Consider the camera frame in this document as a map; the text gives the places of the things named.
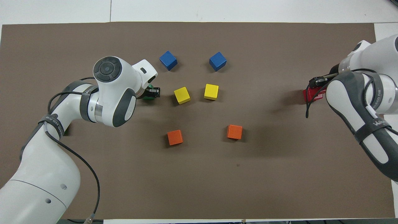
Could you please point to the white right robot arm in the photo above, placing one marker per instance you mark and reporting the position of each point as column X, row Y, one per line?
column 351, row 102

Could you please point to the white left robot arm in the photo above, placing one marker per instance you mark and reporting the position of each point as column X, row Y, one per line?
column 43, row 174

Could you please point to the yellow wooden cube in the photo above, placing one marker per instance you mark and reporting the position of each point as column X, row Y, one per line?
column 182, row 95
column 211, row 92

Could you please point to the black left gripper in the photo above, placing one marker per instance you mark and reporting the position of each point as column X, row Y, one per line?
column 148, row 93

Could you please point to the green wooden cube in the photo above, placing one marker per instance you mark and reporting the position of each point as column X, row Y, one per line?
column 150, row 86
column 64, row 131

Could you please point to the brown table mat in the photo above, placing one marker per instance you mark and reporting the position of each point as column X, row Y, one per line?
column 202, row 174

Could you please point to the orange wooden cube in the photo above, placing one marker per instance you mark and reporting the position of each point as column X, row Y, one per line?
column 175, row 137
column 234, row 132

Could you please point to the blue wooden cube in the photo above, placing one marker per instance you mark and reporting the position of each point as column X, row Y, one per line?
column 217, row 61
column 168, row 60

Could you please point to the red wooden cube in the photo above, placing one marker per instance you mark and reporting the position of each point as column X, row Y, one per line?
column 315, row 94
column 305, row 97

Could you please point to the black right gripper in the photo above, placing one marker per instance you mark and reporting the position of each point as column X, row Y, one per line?
column 330, row 78

